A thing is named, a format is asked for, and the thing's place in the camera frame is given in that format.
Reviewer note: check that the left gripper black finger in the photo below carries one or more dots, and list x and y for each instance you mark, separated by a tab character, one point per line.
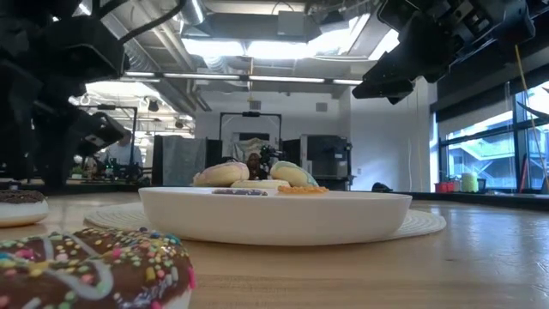
47	165

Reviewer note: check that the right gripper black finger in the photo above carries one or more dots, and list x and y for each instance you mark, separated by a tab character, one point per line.
386	90
416	56

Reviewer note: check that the green glazed donut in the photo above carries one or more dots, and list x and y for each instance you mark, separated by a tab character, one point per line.
291	173

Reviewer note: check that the small orange donut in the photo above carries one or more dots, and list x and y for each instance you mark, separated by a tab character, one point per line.
302	189

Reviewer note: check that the cream glazed donut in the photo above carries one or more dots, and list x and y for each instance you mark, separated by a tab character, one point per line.
259	184

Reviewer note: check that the white round plate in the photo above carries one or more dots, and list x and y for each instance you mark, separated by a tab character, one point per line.
274	219

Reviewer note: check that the pink donut with chocolate drizzle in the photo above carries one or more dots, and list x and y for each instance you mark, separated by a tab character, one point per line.
221	175

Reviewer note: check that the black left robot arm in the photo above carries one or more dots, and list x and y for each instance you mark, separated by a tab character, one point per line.
25	26

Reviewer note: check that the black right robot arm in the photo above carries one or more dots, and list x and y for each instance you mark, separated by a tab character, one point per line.
538	6

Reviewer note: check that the small plain chocolate donut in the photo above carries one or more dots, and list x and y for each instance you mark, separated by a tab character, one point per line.
21	210

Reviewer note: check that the standing person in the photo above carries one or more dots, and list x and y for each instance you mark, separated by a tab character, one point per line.
124	154

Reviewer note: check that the grey cabinet machine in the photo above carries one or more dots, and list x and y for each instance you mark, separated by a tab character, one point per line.
326	161

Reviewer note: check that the black rounded object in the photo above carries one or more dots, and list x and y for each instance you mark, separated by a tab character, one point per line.
380	187

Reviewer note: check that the long ceiling strip light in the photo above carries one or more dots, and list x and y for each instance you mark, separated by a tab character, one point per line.
283	79

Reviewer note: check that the chocolate rainbow sprinkle donut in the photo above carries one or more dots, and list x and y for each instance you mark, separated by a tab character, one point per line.
86	266

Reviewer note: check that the grey ceiling unit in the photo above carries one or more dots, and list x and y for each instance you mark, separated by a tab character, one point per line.
299	23

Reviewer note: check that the red bin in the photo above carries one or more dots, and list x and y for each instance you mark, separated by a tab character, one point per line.
446	187

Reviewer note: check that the large black framed window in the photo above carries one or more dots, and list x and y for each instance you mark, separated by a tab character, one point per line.
480	159

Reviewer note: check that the pale green cylinder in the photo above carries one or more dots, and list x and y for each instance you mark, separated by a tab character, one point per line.
469	182

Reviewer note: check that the green office plant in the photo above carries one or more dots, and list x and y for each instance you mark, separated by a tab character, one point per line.
271	153

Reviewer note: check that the grey partition panel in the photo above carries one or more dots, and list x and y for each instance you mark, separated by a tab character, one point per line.
182	161

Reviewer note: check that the round white woven placemat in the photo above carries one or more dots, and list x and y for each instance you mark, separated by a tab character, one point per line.
424	223

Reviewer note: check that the seated person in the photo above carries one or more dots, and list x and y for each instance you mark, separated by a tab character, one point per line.
254	163

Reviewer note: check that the grey wall vent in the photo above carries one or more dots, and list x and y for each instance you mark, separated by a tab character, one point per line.
255	105
321	107

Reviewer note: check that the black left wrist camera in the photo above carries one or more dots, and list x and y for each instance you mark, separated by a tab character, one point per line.
86	47

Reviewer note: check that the black gantry frame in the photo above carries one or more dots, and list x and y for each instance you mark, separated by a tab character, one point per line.
251	114

